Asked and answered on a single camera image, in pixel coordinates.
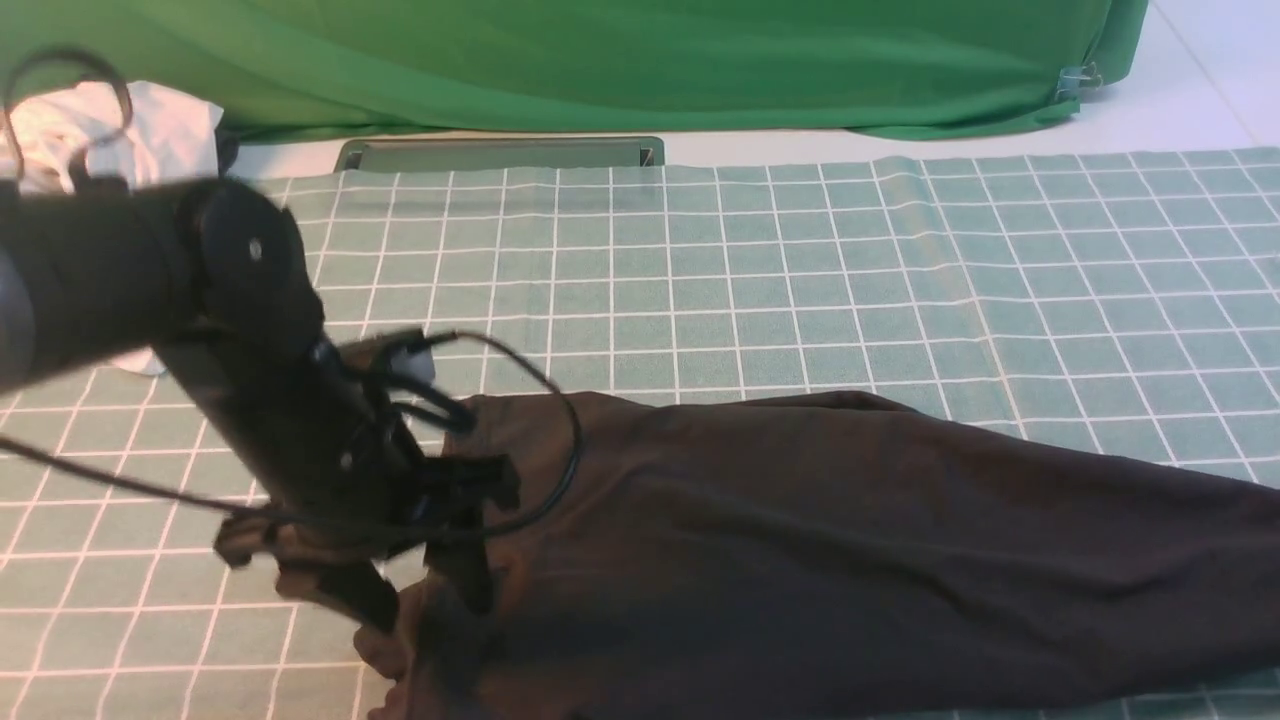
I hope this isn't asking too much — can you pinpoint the white crumpled garment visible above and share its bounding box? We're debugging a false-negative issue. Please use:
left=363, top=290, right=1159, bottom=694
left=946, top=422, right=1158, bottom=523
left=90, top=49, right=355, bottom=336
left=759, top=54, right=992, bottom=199
left=3, top=81, right=223, bottom=380

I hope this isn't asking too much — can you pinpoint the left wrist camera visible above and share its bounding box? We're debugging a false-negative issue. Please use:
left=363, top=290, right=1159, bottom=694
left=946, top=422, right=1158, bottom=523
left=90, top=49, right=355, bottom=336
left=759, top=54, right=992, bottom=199
left=372, top=331, right=436, bottom=386

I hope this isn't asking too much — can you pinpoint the green checkered tablecloth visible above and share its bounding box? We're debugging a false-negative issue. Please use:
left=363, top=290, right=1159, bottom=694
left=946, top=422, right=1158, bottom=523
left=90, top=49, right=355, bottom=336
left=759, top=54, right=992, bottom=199
left=3, top=149, right=1279, bottom=719

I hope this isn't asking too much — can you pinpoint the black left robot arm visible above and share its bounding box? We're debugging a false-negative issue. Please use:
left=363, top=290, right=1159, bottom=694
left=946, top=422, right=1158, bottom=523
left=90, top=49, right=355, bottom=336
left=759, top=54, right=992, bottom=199
left=1, top=179, right=518, bottom=632

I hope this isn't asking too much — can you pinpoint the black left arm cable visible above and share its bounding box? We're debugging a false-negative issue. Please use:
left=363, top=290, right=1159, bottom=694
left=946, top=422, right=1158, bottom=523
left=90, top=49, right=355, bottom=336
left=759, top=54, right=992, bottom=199
left=0, top=331, right=582, bottom=546

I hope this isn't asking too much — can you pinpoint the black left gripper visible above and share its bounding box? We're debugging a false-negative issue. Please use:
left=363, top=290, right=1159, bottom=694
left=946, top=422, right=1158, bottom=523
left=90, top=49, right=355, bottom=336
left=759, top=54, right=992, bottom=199
left=165, top=340, right=520, bottom=633

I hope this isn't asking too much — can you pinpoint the metal binder clip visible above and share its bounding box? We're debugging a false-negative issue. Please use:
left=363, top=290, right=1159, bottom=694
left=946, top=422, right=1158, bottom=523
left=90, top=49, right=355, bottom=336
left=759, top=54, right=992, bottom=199
left=1053, top=61, right=1106, bottom=102

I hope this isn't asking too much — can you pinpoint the green backdrop cloth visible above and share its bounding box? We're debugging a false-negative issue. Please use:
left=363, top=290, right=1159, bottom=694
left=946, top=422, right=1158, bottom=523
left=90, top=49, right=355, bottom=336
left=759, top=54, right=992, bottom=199
left=3, top=1, right=1148, bottom=142

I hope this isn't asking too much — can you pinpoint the dark gray long-sleeve shirt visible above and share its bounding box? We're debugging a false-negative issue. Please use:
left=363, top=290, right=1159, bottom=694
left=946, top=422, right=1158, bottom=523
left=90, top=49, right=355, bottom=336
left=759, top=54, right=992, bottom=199
left=355, top=391, right=1279, bottom=719

